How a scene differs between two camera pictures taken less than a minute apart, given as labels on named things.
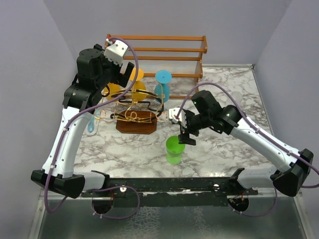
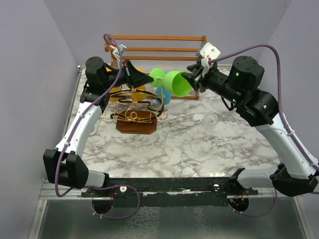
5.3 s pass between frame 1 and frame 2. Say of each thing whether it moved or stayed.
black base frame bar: stayed
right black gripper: moved
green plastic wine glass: moved
